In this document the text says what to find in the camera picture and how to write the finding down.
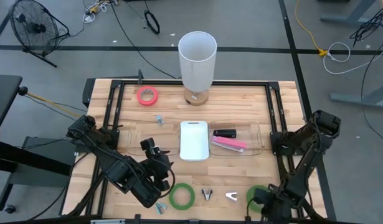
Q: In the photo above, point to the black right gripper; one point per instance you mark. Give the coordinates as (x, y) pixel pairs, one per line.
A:
(275, 208)

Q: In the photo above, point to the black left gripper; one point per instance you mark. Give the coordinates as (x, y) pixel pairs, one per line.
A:
(157, 165)

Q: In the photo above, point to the green tape roll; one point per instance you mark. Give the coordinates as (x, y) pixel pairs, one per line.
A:
(171, 196)
(249, 196)

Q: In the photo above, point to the silver blue staple remover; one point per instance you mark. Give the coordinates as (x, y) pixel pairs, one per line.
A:
(160, 119)

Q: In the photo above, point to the white staple remover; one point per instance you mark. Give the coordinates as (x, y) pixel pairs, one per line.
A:
(234, 196)

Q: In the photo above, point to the teal staple remover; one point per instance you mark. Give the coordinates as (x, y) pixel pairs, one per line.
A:
(160, 208)

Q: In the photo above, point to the silver binder clip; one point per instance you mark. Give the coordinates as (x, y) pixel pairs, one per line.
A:
(206, 191)

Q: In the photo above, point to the red tape roll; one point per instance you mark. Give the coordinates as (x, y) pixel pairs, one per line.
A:
(139, 96)

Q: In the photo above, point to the black stapler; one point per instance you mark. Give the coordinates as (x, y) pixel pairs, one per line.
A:
(225, 133)

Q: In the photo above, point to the pink stapler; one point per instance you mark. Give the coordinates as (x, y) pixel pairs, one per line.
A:
(228, 142)

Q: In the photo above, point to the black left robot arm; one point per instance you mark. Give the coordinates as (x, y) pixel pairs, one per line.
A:
(116, 168)

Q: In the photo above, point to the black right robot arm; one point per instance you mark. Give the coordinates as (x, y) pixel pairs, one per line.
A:
(303, 140)

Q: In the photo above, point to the clear plastic bin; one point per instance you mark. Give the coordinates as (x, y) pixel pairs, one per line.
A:
(253, 140)
(138, 137)

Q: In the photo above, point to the white plastic bin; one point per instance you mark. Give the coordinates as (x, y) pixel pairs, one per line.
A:
(194, 140)

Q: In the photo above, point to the black table clamp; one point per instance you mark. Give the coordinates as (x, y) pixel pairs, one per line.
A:
(140, 77)

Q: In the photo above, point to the grey desk leg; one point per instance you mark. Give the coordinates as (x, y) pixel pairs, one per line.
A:
(350, 99)
(340, 19)

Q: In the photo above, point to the yellow rod black knob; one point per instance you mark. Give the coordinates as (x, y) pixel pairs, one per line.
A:
(22, 91)

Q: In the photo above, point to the black caster wheel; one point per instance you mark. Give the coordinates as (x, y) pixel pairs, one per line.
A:
(9, 208)

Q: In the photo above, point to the black desk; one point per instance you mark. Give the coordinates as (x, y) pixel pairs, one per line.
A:
(4, 99)

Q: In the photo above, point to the black floor fan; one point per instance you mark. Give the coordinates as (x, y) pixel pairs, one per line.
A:
(34, 28)

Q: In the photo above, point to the silver bracket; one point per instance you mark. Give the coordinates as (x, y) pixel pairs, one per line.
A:
(107, 221)

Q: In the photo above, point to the black aluminium table frame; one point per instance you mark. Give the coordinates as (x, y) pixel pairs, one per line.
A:
(241, 82)

